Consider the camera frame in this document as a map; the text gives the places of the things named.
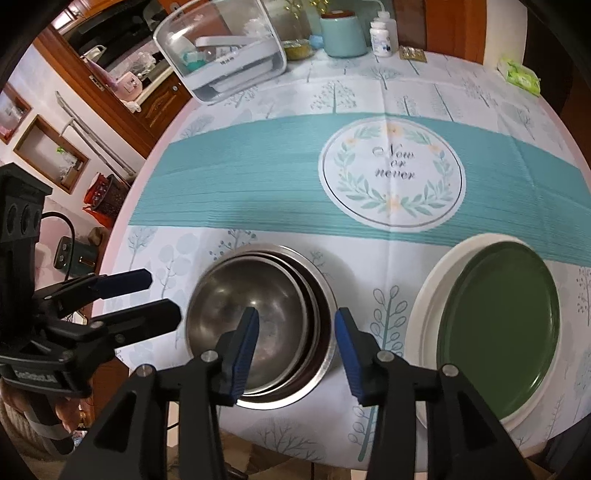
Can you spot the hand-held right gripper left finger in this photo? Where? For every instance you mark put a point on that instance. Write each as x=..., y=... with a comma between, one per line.
x=242, y=357

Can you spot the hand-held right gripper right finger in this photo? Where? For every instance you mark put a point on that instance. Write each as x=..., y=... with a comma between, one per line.
x=348, y=357

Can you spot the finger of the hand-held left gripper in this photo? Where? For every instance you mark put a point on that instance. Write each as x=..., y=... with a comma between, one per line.
x=147, y=318
x=124, y=281

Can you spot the large steel bowl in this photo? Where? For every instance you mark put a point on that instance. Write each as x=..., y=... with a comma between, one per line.
x=327, y=323

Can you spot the medium steel bowl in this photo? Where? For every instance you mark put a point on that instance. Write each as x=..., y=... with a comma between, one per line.
x=313, y=323

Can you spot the small steel bowl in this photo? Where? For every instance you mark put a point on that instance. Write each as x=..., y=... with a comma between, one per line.
x=258, y=295

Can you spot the green plate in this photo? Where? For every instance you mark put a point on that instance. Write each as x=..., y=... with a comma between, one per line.
x=498, y=323

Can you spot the person's left forearm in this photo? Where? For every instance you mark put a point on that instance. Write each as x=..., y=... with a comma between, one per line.
x=27, y=429

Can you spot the teal small appliance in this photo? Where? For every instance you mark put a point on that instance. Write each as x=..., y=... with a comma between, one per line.
x=78, y=254

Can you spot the red basket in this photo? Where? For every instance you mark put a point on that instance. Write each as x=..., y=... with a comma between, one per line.
x=108, y=198

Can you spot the wooden cabinet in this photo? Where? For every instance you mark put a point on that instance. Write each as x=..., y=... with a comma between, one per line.
x=115, y=110

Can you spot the tree print tablecloth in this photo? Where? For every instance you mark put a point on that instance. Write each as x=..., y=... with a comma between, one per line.
x=277, y=175

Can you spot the pink small appliance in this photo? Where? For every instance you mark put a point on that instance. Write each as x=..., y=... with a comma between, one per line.
x=127, y=85

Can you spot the white storage box clear lid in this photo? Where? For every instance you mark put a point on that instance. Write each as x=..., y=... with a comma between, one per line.
x=217, y=50

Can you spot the glass bowl with yellow contents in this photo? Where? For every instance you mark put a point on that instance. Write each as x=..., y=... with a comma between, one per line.
x=298, y=50

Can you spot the gold foil pack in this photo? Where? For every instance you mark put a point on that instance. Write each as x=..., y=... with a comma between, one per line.
x=413, y=53

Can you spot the white pill bottle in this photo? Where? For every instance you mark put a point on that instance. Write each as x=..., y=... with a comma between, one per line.
x=383, y=41

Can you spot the teal canister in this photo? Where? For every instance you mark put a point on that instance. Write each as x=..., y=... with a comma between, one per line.
x=344, y=34

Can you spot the green tissue packet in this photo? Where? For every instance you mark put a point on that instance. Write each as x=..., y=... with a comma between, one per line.
x=521, y=78

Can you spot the white pump bottle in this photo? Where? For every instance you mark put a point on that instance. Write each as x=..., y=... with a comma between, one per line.
x=384, y=14

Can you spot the wooden door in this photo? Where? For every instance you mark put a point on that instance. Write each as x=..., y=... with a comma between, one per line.
x=461, y=27

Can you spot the wooden wall niche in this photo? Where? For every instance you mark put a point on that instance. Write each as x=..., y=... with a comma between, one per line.
x=11, y=113
x=51, y=152

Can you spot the metal rail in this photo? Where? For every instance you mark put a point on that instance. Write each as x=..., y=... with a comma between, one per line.
x=92, y=136

